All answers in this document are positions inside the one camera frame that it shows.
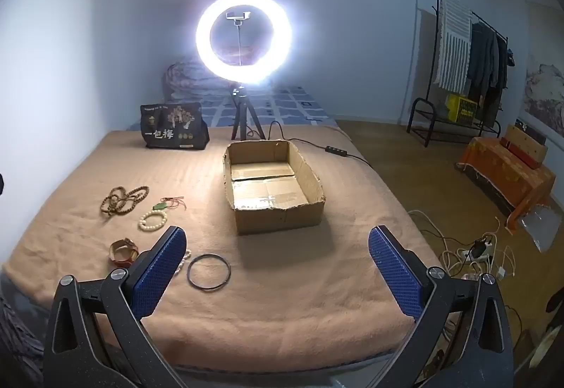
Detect green pendant with red cord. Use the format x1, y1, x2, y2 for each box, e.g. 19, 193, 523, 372
152, 195, 188, 211

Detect wall poster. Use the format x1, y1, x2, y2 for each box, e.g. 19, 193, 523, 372
520, 0, 564, 142

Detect power strip with cables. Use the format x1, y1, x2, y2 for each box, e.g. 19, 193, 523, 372
407, 209, 516, 283

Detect tan cardboard box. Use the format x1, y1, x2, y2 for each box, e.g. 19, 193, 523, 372
504, 124, 549, 160

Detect white ring light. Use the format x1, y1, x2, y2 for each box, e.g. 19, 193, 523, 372
195, 0, 293, 86

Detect small pearl bracelet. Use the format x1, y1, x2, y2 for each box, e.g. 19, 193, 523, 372
174, 248, 192, 278

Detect black tripod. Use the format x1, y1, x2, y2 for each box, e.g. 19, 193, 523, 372
230, 86, 267, 141

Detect wooden bead necklace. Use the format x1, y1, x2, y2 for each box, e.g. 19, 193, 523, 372
104, 185, 151, 218

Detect long red box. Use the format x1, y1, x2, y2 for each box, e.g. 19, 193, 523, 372
500, 139, 540, 170

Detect black cable with inline controller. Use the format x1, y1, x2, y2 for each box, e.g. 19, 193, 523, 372
264, 120, 375, 168

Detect phone holder clamp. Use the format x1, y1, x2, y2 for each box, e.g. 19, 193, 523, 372
226, 10, 253, 67

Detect peach blanket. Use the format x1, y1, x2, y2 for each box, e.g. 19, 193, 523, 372
2, 126, 441, 373

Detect orange cloth covered bench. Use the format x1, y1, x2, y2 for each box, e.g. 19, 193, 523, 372
456, 136, 557, 234

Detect thin black bangle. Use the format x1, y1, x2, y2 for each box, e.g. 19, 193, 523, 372
187, 253, 232, 292

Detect striped white towel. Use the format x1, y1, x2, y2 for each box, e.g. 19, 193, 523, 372
434, 0, 472, 93

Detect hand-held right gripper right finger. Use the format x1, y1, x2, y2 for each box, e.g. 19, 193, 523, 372
368, 225, 516, 388

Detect clear plastic sheet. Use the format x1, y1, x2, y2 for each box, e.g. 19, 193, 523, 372
515, 205, 560, 252

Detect white bead bracelet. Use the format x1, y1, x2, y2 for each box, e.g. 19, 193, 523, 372
138, 210, 170, 232

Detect red brown wrist band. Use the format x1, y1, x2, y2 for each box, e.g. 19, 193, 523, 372
109, 237, 141, 269

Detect dark hanging clothes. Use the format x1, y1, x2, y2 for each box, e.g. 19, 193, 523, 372
466, 22, 509, 111

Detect black printed snack bag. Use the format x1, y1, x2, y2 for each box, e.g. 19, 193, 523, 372
140, 101, 210, 150

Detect yellow box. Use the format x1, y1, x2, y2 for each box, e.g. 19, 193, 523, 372
446, 94, 479, 124

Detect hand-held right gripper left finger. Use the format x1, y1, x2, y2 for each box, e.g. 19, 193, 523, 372
43, 225, 195, 388

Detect white power strip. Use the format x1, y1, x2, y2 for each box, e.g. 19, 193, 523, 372
458, 240, 492, 264

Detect folded patterned quilt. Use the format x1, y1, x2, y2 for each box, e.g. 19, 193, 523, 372
162, 55, 230, 102

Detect black clothes rack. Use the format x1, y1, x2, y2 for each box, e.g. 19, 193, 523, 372
406, 0, 514, 148

